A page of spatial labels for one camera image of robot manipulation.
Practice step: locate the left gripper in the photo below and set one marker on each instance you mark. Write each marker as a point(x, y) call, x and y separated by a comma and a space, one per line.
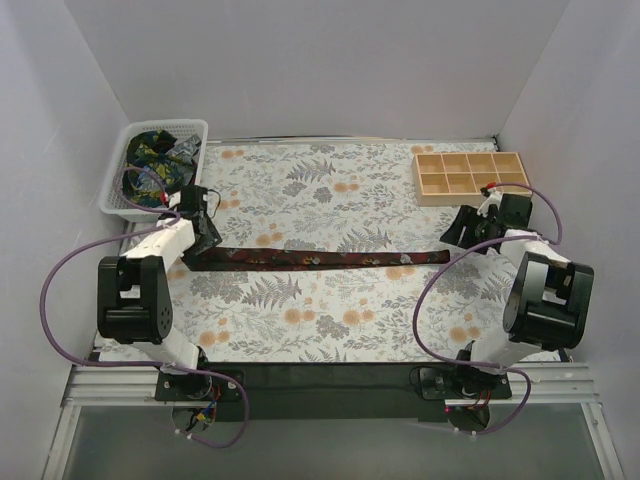
point(205, 240)

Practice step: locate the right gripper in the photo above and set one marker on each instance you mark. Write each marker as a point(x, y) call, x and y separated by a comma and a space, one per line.
point(470, 228)

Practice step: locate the dark red patterned tie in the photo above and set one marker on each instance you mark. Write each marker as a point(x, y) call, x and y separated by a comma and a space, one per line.
point(266, 259)

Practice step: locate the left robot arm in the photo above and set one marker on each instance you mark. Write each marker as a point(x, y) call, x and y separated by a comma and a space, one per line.
point(133, 297)

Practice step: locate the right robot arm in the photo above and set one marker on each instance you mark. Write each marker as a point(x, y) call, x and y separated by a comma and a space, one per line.
point(547, 306)

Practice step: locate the silver blue patterned tie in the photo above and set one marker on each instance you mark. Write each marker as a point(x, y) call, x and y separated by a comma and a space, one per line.
point(185, 157)

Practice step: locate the wooden compartment box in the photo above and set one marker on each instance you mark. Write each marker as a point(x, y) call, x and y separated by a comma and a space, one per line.
point(454, 179)

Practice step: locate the white plastic basket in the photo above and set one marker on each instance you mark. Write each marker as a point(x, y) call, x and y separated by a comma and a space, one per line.
point(112, 200)

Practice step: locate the floral table mat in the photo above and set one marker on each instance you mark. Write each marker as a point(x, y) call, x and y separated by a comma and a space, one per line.
point(333, 197)

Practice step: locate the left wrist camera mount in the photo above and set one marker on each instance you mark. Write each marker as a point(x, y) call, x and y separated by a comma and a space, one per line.
point(170, 202)

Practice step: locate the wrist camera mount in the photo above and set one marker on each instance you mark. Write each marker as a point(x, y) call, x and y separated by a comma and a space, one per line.
point(492, 197)
point(170, 202)

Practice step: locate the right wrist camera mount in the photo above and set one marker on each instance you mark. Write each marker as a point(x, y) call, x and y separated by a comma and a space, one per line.
point(492, 197)

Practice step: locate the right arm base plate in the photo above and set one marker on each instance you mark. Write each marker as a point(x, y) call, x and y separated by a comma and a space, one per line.
point(430, 382)

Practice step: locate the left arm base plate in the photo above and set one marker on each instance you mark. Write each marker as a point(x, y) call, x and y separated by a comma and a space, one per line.
point(195, 388)

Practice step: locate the aluminium frame rail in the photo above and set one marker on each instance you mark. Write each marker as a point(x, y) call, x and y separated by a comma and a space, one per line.
point(334, 421)

